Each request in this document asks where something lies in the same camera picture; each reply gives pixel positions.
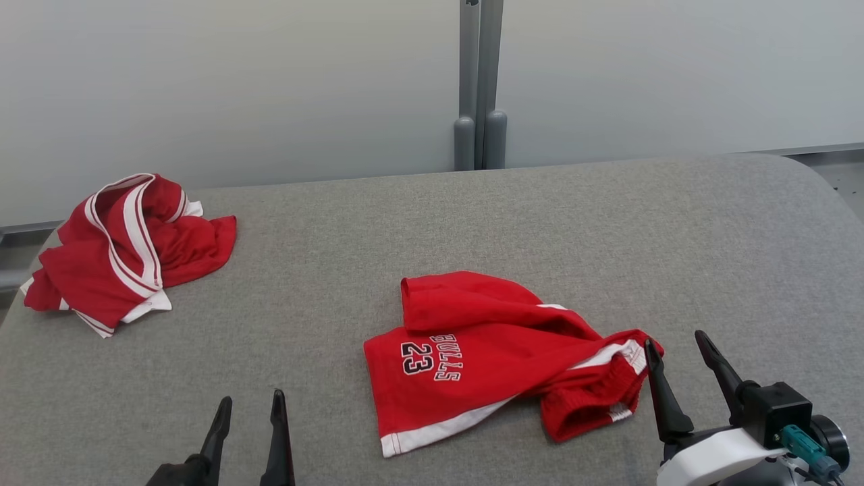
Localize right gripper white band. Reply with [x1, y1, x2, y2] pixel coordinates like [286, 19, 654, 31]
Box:
[644, 330, 787, 486]

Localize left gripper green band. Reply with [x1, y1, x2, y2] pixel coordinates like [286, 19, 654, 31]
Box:
[145, 389, 296, 486]

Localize red Bulls shorts white trim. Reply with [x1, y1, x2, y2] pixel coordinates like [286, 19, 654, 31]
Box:
[363, 271, 666, 458]

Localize red Bulls jersey white sleeves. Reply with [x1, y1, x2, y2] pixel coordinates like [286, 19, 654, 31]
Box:
[20, 173, 238, 338]

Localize grey fabric sofa seat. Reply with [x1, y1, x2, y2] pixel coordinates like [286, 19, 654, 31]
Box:
[0, 153, 864, 486]

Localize white partition panel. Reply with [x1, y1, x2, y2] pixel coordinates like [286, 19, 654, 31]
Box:
[503, 0, 864, 169]
[0, 0, 461, 234]

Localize teal right camera connector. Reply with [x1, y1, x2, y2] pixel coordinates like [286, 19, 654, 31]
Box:
[780, 424, 844, 483]

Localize grey partition post with foot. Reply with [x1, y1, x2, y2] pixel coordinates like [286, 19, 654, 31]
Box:
[454, 0, 480, 171]
[476, 0, 508, 169]

